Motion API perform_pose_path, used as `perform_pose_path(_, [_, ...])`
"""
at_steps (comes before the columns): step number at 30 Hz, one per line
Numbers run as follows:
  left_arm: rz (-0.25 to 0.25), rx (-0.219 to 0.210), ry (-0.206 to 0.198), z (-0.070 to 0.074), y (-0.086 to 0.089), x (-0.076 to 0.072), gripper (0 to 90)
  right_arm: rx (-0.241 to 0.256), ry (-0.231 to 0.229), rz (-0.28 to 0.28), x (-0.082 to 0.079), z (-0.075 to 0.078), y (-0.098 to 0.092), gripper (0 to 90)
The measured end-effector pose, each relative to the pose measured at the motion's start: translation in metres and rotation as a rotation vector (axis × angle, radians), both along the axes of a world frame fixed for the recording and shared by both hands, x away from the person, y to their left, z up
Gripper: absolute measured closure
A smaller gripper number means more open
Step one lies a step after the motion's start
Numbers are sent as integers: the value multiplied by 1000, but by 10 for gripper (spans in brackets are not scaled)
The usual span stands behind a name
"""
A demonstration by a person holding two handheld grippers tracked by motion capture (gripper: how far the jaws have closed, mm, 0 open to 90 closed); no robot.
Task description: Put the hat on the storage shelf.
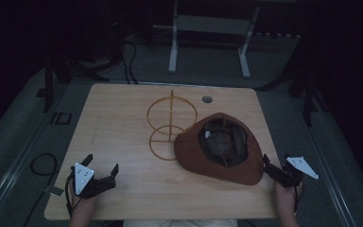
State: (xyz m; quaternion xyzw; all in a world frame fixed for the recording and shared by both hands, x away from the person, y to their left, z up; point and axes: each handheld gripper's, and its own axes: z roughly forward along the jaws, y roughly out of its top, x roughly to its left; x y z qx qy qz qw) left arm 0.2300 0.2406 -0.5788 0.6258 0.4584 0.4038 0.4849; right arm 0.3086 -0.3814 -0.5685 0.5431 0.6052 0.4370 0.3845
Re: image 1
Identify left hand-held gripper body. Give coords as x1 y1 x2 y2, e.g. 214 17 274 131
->
71 162 117 200

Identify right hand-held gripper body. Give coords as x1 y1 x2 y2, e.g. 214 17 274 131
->
264 155 320 189

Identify brown felt hat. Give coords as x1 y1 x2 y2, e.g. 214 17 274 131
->
173 112 265 186

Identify person's right hand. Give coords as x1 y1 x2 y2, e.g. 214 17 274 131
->
273 181 305 216

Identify person's left hand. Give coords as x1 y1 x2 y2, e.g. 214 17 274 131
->
68 183 99 219

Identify grey tape strip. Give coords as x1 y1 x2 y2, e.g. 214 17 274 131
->
43 184 66 198

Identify black metal stand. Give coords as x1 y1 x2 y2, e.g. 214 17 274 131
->
36 46 112 114
255 37 330 128

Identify left hand-held gripper cable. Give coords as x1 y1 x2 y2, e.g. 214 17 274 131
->
63 166 78 218

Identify black floor socket frame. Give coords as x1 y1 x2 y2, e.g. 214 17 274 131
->
49 111 73 126

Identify black looped floor cable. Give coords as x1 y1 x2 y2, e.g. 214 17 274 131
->
22 152 59 227

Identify gold wire hat stand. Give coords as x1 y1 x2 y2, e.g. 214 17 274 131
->
147 89 199 162

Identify black hanging cables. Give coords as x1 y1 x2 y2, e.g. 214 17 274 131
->
119 18 140 86

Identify white metal desk frame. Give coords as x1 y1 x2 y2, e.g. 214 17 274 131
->
167 0 262 79

